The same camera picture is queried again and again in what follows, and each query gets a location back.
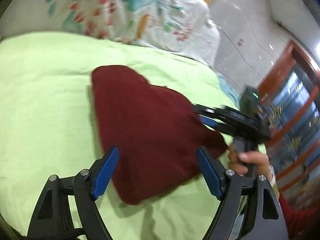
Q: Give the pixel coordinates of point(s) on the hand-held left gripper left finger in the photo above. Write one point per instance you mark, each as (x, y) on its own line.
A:
(106, 172)

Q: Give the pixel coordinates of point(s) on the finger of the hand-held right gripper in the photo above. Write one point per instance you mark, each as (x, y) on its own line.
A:
(208, 110)
(208, 123)

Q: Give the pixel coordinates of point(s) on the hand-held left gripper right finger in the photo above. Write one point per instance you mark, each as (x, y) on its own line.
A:
(208, 172)

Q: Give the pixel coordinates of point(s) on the maroon hooded sweater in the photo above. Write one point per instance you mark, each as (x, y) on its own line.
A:
(145, 130)

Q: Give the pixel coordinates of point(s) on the person's right hand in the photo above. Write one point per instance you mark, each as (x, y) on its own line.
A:
(255, 161)

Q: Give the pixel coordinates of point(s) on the dark device with green light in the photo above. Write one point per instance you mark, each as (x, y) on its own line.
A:
(248, 100)

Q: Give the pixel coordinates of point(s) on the light blue floral bedsheet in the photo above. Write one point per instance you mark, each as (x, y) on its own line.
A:
(228, 90)

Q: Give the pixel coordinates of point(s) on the wooden glass door cabinet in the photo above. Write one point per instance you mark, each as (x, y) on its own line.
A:
(300, 120)

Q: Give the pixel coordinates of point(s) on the light green bed sheet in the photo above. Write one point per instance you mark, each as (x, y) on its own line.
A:
(45, 92)

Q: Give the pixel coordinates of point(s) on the white floral quilt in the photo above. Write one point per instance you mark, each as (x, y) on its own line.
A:
(155, 17)

